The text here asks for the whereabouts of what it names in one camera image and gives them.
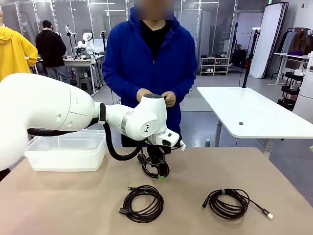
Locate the black utility cart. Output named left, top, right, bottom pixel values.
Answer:
left=277, top=70, right=305, bottom=111

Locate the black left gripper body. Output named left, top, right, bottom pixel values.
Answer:
left=146, top=145, right=170, bottom=164

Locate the black braided cable white tip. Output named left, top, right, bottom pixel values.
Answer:
left=202, top=188, right=274, bottom=220

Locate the slim white background robot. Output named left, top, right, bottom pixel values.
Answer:
left=65, top=24, right=75, bottom=53

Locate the person's left hand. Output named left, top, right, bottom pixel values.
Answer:
left=161, top=91, right=177, bottom=108

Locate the tall black stand pole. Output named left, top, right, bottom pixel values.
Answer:
left=241, top=27, right=262, bottom=89

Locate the thick black power cord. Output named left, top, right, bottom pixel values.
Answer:
left=136, top=153, right=171, bottom=179

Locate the clothing rack with clothes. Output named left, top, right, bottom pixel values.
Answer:
left=277, top=27, right=313, bottom=56

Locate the person in blue hoodie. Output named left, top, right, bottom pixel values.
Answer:
left=102, top=0, right=198, bottom=148

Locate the white folding screen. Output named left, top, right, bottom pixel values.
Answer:
left=248, top=1, right=289, bottom=79

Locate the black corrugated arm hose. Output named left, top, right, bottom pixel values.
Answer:
left=26, top=102, right=147, bottom=162

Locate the clear plastic storage container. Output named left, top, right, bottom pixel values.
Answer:
left=24, top=129, right=107, bottom=172

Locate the background work desk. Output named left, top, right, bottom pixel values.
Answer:
left=62, top=55, right=105, bottom=96

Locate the person's right hand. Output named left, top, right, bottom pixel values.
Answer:
left=136, top=88, right=155, bottom=103

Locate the man in black jacket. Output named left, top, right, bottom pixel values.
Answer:
left=35, top=20, right=71, bottom=85

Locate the thin black cable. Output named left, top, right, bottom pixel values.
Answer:
left=119, top=185, right=164, bottom=224

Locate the black background tripod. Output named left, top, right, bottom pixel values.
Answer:
left=100, top=30, right=108, bottom=53

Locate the small white desk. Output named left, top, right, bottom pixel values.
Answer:
left=268, top=52, right=313, bottom=86

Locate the wooden shoe rack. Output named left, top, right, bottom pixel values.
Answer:
left=200, top=55, right=231, bottom=76

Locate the large white table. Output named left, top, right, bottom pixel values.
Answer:
left=197, top=86, right=313, bottom=159

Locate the grey plastic stool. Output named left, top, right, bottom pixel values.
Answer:
left=78, top=77, right=95, bottom=96

